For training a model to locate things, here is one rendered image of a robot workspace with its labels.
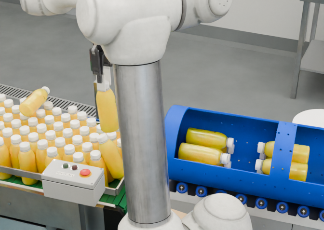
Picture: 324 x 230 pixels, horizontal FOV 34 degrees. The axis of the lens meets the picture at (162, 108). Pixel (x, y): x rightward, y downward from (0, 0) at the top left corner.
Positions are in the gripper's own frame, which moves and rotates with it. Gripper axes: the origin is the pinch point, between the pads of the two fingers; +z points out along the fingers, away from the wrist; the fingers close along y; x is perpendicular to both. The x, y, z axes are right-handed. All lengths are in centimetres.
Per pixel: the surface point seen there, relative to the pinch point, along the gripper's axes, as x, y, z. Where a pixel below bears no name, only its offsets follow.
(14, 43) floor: 231, 288, 141
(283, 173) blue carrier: -63, 4, 28
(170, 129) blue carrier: -21.2, 8.3, 21.4
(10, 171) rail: 41, -4, 45
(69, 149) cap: 17.2, 1.8, 34.1
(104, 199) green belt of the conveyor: 2, -2, 52
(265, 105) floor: -34, 240, 142
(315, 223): -76, 6, 50
